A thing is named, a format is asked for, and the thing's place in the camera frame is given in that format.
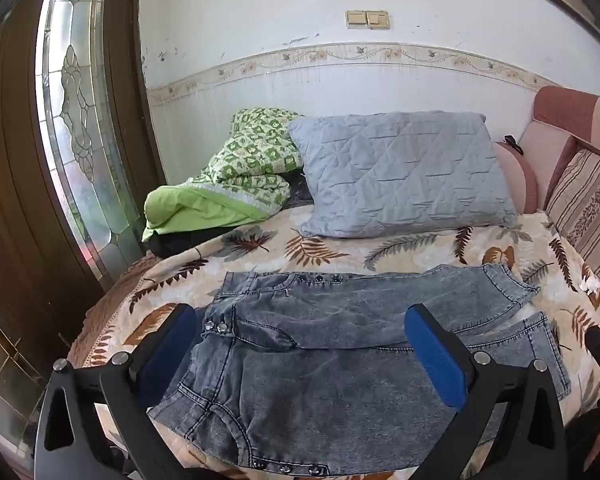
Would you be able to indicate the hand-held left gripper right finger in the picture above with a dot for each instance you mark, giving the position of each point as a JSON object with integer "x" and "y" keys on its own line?
{"x": 437, "y": 360}

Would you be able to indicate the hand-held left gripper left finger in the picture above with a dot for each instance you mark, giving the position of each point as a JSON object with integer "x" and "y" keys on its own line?
{"x": 167, "y": 355}

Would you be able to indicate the grey-blue denim pants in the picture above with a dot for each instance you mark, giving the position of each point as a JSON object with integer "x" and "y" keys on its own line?
{"x": 330, "y": 385}

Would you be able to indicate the small white object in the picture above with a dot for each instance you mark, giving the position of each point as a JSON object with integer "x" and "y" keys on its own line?
{"x": 591, "y": 282}

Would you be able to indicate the dark cloth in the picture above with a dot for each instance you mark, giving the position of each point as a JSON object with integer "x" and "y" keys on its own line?
{"x": 180, "y": 246}

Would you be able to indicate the striped floral cushion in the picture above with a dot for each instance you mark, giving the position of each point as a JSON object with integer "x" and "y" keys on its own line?
{"x": 587, "y": 200}

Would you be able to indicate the leaf-print beige blanket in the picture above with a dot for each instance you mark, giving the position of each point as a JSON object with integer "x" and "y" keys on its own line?
{"x": 330, "y": 252}

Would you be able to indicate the pink round cushion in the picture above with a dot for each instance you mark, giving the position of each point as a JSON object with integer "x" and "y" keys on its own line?
{"x": 517, "y": 180}

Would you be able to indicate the grey quilted pillow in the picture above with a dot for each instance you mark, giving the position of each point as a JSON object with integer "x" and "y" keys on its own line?
{"x": 395, "y": 175}

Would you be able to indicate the green patterned quilt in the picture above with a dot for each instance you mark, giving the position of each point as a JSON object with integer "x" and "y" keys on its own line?
{"x": 240, "y": 170}

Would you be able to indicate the small black object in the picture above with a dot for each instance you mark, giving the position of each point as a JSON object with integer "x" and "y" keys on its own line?
{"x": 514, "y": 143}

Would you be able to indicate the wooden door with patterned glass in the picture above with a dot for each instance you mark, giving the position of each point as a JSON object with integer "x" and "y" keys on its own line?
{"x": 25, "y": 170}

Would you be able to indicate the cream double light switch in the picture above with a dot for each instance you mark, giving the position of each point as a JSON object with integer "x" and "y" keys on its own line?
{"x": 367, "y": 19}

